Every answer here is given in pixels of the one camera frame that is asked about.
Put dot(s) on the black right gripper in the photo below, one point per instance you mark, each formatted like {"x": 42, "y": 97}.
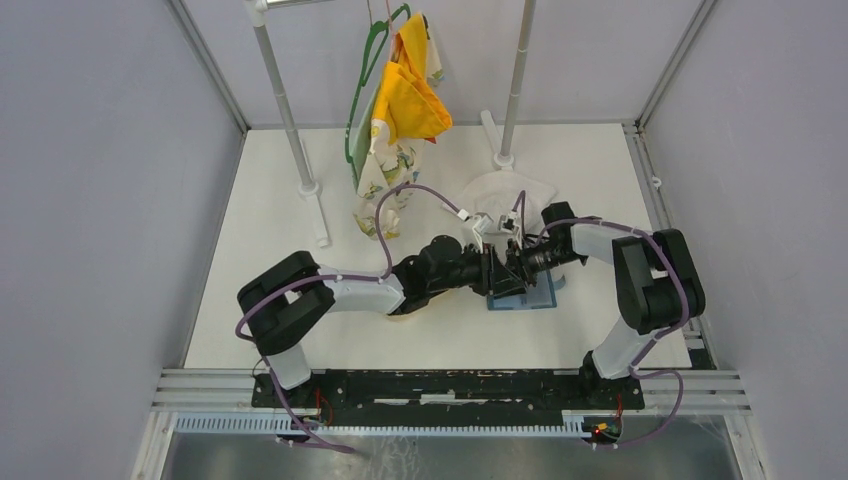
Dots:
{"x": 525, "y": 260}

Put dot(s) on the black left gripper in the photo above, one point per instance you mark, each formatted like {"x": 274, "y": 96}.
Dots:
{"x": 472, "y": 251}

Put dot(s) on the blue leather card holder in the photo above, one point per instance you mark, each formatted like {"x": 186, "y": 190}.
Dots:
{"x": 542, "y": 295}

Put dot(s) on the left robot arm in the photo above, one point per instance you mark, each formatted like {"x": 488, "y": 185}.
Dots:
{"x": 284, "y": 303}

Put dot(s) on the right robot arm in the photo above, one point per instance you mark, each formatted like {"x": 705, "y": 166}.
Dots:
{"x": 658, "y": 288}

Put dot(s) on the beige oval tray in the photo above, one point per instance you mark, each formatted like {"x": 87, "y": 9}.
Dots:
{"x": 414, "y": 304}

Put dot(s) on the white crumpled cloth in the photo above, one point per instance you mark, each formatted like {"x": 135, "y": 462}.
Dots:
{"x": 495, "y": 193}

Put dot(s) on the dinosaur print hanging cloth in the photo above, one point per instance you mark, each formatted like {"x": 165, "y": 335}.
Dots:
{"x": 378, "y": 168}

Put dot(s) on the right rack pole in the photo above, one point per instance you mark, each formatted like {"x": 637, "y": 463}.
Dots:
{"x": 500, "y": 141}

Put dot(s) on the rack pole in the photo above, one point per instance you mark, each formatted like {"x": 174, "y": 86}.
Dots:
{"x": 309, "y": 189}
{"x": 500, "y": 141}

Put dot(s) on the yellow hanging cloth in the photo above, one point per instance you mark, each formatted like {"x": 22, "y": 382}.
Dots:
{"x": 406, "y": 104}

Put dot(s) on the green clothes hanger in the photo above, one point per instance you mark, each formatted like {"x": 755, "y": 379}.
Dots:
{"x": 377, "y": 37}

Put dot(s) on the left rack pole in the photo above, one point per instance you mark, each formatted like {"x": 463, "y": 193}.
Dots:
{"x": 309, "y": 189}

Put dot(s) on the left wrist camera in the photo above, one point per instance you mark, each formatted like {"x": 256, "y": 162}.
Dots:
{"x": 475, "y": 227}

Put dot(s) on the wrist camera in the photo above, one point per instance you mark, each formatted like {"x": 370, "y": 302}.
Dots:
{"x": 475, "y": 227}
{"x": 510, "y": 223}

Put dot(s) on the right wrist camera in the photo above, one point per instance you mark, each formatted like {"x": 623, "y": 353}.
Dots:
{"x": 510, "y": 223}

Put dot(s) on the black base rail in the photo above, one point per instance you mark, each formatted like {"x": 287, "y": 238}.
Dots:
{"x": 460, "y": 398}

